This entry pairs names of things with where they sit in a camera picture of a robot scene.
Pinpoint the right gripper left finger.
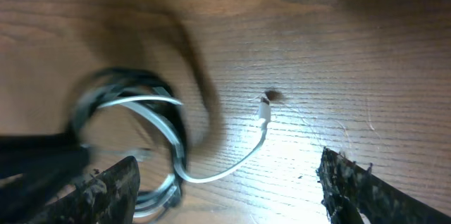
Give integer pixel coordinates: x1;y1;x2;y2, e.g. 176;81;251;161
26;156;140;224

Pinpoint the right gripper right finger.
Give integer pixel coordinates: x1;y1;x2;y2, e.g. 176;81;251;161
316;148;450;224

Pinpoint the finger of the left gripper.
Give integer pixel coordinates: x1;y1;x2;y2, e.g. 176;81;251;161
1;132;90;223

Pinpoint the black usb cable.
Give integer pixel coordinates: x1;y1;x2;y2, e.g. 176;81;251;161
66;68;190;224

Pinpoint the white usb cable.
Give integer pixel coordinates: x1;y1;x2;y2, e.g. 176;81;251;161
80;92;272;220

